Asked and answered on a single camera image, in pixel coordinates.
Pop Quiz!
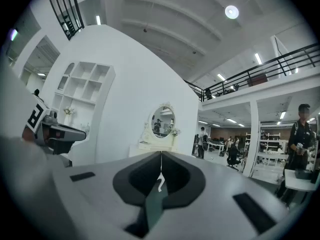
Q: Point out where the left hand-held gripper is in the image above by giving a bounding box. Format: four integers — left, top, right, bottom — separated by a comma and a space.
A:
24, 95, 87, 156

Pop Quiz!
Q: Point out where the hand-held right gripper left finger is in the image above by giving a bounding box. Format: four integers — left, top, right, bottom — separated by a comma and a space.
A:
52, 150, 163, 240

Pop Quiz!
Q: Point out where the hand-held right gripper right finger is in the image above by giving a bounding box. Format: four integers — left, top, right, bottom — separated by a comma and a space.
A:
142, 150, 291, 240

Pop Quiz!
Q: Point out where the cream ornate dressing table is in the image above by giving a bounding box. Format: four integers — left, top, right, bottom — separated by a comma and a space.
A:
128, 101, 181, 160

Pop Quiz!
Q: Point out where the person's left forearm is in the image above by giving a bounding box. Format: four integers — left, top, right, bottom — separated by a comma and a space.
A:
21, 126, 37, 144

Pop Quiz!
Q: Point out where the black office chair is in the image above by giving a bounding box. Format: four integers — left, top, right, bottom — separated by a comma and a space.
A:
226, 143, 243, 172

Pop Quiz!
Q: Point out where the white storage rack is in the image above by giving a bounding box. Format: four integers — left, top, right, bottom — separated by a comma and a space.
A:
259, 131, 292, 166

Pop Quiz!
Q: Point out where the white round-edged table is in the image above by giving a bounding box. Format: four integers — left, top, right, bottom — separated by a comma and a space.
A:
284, 168, 320, 192

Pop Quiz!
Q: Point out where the black box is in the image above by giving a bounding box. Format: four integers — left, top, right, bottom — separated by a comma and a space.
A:
294, 168, 313, 181

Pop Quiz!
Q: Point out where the short black metal railing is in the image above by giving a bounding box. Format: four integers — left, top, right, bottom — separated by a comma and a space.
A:
47, 0, 86, 41

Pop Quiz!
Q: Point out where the long black metal railing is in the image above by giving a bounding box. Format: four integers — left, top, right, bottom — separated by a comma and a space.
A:
183, 42, 320, 102

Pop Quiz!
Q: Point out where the round ceiling lamp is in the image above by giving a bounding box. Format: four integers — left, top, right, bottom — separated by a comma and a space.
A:
224, 5, 240, 20

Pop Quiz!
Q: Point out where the white wall shelf unit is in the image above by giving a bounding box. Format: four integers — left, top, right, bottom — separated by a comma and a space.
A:
51, 61, 117, 135

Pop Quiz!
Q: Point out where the oval mirror cream ornate frame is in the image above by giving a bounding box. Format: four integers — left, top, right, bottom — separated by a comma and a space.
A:
147, 101, 177, 140

